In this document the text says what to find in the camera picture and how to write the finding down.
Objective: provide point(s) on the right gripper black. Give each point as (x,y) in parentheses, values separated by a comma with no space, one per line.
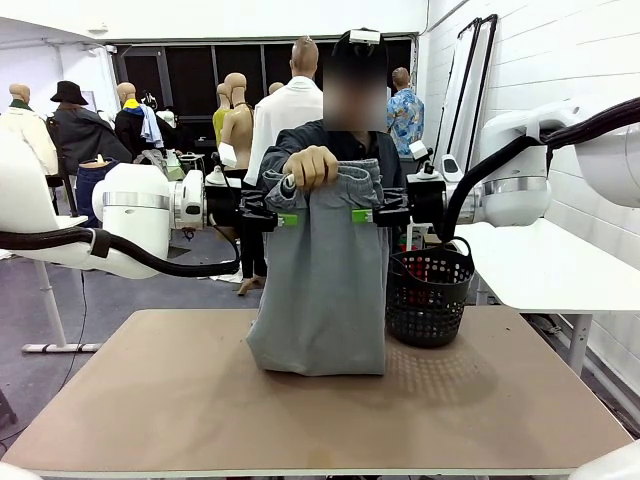
(425,202)

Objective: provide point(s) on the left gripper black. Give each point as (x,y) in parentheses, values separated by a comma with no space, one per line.
(222,205)

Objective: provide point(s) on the grey training pants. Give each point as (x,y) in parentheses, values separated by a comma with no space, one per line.
(320,300)

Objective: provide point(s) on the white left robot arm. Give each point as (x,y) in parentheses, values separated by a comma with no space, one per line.
(135,200)

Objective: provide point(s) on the person's right hand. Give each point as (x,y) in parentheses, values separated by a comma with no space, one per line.
(312,167)

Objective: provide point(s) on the person in dark jacket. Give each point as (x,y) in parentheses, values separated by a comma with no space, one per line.
(295,140)

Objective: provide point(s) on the red item inside basket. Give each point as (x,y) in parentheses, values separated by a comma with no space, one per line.
(425,270)

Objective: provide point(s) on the bare tan mannequin black trousers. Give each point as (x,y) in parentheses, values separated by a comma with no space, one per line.
(237,125)

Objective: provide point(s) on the figure in blue floral shirt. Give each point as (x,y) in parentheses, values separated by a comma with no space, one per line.
(407,120)

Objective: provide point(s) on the small white work table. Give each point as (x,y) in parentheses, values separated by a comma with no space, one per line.
(192,157)

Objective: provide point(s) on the mannequin with white shirt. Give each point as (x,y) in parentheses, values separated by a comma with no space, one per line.
(285,115)

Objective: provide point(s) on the mannequin with yellow top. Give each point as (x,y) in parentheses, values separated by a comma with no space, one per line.
(220,122)

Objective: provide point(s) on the tan mannequin head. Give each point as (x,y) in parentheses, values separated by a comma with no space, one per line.
(276,89)

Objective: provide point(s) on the black perforated plastic basket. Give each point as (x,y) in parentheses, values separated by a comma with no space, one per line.
(425,320)

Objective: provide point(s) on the black-framed standing mirror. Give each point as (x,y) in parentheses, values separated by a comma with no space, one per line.
(482,75)
(450,100)

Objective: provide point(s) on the mannequin grey jacket light jeans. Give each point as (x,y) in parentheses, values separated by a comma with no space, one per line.
(150,159)

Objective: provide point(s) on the light blue hanging shirt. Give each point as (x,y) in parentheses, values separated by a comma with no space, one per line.
(150,127)

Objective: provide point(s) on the dark window panel row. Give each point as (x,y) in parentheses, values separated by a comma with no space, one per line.
(190,75)

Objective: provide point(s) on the mannequin black top yellow collar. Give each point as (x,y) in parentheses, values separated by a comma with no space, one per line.
(130,130)

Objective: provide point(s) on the large white side table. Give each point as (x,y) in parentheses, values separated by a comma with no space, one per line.
(550,270)

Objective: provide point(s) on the denim-clad mannequin torso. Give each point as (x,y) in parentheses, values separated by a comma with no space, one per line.
(87,200)

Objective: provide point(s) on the black bucket hat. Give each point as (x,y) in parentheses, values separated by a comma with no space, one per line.
(69,92)

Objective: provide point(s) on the white table with T-foot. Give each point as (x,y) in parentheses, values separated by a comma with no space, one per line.
(55,310)

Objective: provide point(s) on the mannequin with cream jacket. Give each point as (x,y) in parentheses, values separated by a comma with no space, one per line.
(25,117)

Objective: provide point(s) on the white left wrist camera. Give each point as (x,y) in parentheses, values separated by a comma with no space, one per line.
(227,154)

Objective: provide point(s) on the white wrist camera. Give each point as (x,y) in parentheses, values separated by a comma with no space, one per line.
(419,149)
(227,154)

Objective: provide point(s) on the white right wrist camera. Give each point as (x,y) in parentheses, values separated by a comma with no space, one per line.
(419,149)

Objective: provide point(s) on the white head-mounted camera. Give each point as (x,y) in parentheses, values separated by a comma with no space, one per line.
(365,36)

